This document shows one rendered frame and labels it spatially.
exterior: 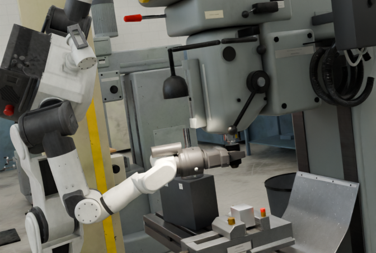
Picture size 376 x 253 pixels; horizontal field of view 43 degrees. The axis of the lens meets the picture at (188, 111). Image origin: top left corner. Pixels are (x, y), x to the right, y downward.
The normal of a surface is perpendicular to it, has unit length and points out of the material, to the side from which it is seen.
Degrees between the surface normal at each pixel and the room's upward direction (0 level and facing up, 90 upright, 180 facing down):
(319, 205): 63
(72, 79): 57
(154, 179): 103
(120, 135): 90
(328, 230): 45
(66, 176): 93
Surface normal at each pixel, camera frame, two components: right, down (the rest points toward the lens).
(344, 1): -0.89, 0.16
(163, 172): 0.22, 0.28
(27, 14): 0.44, 0.02
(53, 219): 0.59, -0.18
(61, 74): 0.45, -0.55
